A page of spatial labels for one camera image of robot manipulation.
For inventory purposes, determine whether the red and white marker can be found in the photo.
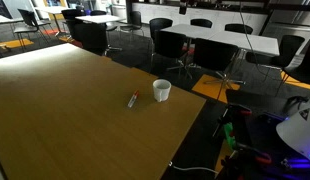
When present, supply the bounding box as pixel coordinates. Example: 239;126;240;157
127;90;139;108

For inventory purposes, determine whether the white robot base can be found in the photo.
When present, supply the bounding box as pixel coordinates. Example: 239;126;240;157
276;98;310;161

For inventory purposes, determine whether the white ceramic mug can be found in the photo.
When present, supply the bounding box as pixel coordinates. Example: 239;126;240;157
153;79;171;102

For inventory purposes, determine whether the black chair front left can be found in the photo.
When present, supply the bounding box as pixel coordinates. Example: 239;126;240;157
149;30;188;74

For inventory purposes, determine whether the black chair back left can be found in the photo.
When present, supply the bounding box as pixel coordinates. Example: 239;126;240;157
149;18;173;41

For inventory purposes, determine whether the black chair front middle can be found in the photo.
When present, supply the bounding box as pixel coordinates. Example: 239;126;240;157
193;38;239;97

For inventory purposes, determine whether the green clamp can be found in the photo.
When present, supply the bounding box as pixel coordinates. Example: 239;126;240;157
224;123;236;148

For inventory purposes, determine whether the black chair by square table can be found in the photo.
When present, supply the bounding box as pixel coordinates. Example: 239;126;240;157
75;23;110;56

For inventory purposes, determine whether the black chair back middle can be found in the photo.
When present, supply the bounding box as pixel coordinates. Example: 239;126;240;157
190;19;212;28

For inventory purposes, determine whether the white square table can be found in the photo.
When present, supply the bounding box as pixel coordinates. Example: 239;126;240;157
77;15;121;24

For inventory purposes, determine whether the black chair back right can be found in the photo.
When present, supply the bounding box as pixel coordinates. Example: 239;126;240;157
224;23;253;34

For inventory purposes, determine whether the long white table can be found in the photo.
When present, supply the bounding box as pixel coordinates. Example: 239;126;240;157
164;24;279;56

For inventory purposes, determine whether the black chair far left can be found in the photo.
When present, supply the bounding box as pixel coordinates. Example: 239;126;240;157
14;9;48;51

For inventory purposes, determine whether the black chair far right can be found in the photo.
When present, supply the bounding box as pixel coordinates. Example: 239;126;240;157
277;45;310;92

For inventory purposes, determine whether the white cable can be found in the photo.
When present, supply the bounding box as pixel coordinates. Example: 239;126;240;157
168;161;219;176

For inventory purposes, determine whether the hanging black cable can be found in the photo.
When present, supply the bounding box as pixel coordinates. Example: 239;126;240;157
239;0;283;82

